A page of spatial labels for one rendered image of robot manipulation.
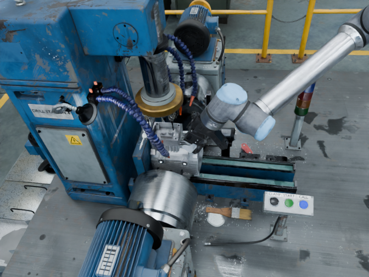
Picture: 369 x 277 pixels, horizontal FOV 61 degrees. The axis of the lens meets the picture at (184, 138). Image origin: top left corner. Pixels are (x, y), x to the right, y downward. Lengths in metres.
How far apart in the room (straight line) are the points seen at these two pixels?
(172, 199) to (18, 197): 1.41
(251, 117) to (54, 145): 0.75
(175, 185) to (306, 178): 0.73
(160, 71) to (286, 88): 0.47
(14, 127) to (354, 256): 3.10
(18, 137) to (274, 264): 2.71
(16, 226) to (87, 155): 1.07
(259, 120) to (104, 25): 0.55
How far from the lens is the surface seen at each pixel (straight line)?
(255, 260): 1.38
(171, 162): 1.33
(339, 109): 2.02
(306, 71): 1.26
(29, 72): 1.09
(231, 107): 1.04
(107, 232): 0.85
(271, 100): 1.21
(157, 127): 1.36
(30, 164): 2.47
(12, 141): 3.42
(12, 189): 2.38
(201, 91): 1.50
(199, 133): 1.18
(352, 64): 3.95
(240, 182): 1.40
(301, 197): 1.22
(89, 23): 0.99
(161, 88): 1.12
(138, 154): 1.25
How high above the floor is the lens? 2.07
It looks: 46 degrees down
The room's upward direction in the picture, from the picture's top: 7 degrees counter-clockwise
